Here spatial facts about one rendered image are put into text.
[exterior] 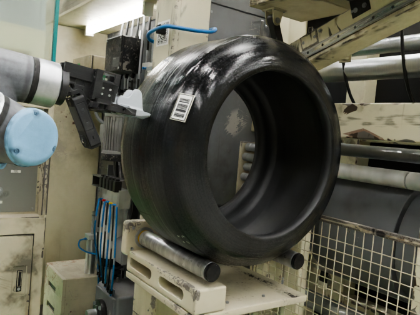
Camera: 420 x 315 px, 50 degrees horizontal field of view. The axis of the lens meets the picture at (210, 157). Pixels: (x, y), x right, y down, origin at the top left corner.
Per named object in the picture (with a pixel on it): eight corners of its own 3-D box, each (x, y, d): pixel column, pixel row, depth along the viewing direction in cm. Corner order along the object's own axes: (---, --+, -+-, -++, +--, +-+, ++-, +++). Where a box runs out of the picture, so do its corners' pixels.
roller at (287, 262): (213, 236, 147) (218, 223, 148) (223, 240, 149) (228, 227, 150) (290, 268, 119) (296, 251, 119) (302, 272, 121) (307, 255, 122)
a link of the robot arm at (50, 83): (34, 103, 84) (22, 103, 91) (60, 109, 86) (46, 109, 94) (43, 55, 84) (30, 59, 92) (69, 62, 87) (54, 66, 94)
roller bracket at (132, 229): (120, 253, 131) (122, 219, 131) (229, 243, 154) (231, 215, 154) (125, 256, 128) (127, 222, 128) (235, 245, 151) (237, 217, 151)
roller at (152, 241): (134, 234, 131) (147, 226, 133) (140, 247, 132) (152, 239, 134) (202, 270, 102) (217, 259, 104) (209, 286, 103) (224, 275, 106)
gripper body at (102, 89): (124, 75, 94) (67, 59, 87) (117, 117, 94) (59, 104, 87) (110, 77, 100) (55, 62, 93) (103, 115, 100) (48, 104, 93)
